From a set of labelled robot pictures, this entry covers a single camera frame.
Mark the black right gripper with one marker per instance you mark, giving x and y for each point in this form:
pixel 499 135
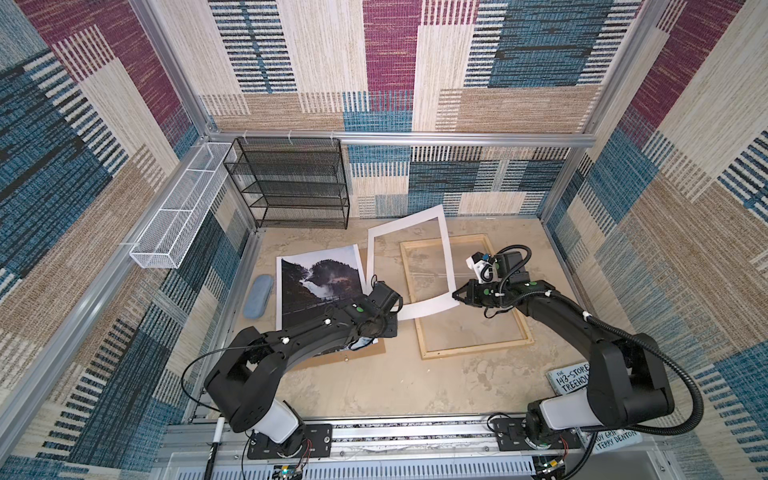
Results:
pixel 472 297

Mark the white picture mat board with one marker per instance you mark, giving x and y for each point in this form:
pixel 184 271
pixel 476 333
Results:
pixel 433 305

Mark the light wooden picture frame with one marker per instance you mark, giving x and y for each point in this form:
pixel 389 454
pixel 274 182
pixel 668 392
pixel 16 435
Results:
pixel 462 329

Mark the waterfall bridge photo print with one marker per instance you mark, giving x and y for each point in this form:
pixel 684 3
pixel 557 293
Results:
pixel 315 288

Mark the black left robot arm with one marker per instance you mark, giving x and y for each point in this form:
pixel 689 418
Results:
pixel 244 381

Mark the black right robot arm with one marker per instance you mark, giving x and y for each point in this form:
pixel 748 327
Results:
pixel 627 382

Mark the colourful treehouse book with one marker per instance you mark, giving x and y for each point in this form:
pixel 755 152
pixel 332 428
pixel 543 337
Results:
pixel 574 377

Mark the blue grey glasses case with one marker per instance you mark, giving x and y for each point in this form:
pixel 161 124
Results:
pixel 258 296

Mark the black white marker pen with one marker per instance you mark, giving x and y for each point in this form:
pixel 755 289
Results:
pixel 217 437

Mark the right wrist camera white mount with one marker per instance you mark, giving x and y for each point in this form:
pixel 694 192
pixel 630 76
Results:
pixel 482 265

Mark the brown frame backing board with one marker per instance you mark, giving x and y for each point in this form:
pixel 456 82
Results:
pixel 378 347

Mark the black wire mesh shelf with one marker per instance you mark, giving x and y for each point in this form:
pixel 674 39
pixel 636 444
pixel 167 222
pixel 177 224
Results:
pixel 291 183

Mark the white wire mesh basket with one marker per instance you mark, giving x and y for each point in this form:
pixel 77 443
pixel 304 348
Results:
pixel 166 240

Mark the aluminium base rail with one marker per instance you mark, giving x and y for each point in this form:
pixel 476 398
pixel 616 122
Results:
pixel 410 447

